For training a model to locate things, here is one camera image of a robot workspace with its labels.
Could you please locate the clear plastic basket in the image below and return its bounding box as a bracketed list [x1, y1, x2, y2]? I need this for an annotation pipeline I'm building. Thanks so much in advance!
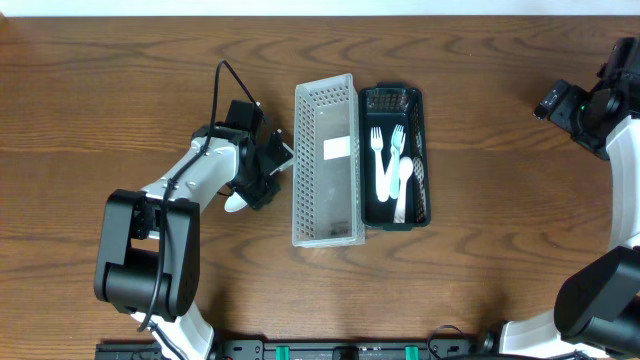
[292, 73, 365, 248]

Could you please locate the white plastic spoon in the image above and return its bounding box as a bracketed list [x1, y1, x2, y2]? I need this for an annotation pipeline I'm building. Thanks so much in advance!
[393, 157, 413, 223]
[224, 193, 247, 213]

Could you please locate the white plastic fork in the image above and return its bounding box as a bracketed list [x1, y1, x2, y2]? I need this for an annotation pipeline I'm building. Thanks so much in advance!
[384, 146, 398, 191]
[370, 127, 389, 203]

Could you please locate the black plastic basket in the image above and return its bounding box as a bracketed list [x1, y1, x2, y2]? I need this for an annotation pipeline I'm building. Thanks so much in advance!
[358, 83, 431, 231]

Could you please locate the pale green plastic fork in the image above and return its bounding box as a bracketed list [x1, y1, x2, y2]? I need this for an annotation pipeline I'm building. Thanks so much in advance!
[389, 125, 405, 199]

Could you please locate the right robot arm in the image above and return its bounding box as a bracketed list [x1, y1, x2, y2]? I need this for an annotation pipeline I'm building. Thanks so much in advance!
[478, 37, 639, 359]

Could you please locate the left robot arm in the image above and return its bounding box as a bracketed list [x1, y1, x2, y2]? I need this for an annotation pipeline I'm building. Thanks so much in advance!
[94, 100, 293, 359]

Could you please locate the black mounting rail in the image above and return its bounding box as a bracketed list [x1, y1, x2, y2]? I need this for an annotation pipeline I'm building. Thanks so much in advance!
[94, 337, 481, 360]

